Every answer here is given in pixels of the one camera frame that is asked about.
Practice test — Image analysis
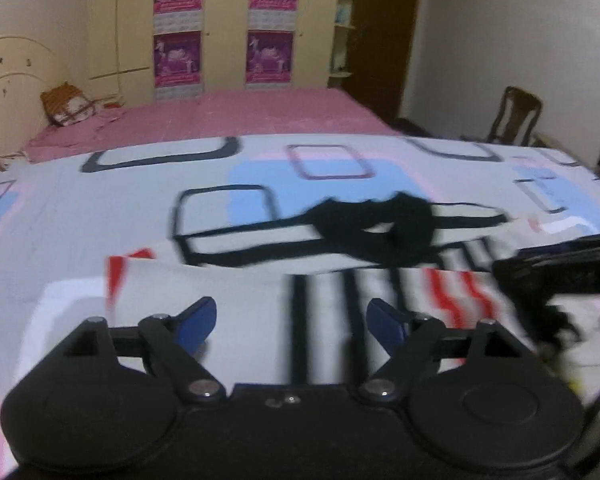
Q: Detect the patterned grey bed sheet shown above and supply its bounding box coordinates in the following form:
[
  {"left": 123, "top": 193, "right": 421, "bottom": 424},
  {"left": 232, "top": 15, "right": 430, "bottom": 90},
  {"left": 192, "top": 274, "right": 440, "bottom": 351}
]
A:
[{"left": 0, "top": 133, "right": 600, "bottom": 477}]

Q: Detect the lower right purple poster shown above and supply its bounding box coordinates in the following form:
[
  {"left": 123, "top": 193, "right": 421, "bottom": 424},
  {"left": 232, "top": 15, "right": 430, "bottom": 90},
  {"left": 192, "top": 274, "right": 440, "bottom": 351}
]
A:
[{"left": 246, "top": 30, "right": 294, "bottom": 84}]

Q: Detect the dark wooden chair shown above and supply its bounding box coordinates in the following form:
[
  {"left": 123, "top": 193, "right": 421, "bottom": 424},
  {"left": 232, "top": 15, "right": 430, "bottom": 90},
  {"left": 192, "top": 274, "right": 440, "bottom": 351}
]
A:
[{"left": 486, "top": 86, "right": 543, "bottom": 146}]

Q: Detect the cream round headboard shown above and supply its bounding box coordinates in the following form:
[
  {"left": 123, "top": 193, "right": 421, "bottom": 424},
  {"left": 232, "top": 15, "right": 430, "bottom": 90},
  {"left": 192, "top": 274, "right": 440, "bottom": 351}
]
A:
[{"left": 0, "top": 35, "right": 69, "bottom": 156}]

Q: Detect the striped knit sweater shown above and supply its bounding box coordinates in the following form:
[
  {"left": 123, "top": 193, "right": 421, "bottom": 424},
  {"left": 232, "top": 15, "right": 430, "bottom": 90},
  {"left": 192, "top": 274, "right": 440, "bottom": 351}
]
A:
[{"left": 106, "top": 185, "right": 547, "bottom": 386}]

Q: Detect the lower left purple poster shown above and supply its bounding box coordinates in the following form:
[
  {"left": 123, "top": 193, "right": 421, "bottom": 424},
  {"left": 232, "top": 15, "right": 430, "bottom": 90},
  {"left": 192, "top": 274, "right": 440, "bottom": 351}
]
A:
[{"left": 154, "top": 32, "right": 202, "bottom": 88}]

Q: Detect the corner wall shelf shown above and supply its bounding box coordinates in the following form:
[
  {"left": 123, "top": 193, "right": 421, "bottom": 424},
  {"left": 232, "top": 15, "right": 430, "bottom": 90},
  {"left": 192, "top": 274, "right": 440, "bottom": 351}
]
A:
[{"left": 328, "top": 0, "right": 354, "bottom": 88}]

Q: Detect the white patterned pillow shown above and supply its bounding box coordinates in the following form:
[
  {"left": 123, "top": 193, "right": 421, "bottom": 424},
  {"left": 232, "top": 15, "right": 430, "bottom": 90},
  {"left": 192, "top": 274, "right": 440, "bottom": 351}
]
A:
[{"left": 0, "top": 151, "right": 28, "bottom": 172}]

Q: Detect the pink bed cover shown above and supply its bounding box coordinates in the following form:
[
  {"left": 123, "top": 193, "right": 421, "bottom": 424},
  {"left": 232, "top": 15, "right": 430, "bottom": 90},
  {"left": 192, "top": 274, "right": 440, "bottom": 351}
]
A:
[{"left": 23, "top": 89, "right": 396, "bottom": 164}]

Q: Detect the cream wardrobe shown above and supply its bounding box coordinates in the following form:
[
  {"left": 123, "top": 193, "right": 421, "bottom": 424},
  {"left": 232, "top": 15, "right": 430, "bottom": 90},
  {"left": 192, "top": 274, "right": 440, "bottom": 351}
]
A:
[{"left": 87, "top": 0, "right": 338, "bottom": 106}]

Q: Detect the dark wooden door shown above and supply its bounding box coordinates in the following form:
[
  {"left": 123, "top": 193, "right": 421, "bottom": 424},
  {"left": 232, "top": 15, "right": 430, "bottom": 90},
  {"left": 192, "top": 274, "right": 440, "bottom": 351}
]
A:
[{"left": 341, "top": 0, "right": 419, "bottom": 124}]

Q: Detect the orange patterned pillow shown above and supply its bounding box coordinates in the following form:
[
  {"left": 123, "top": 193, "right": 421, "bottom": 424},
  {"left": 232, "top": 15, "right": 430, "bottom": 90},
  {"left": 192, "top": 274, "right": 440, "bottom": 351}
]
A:
[{"left": 40, "top": 81, "right": 98, "bottom": 127}]

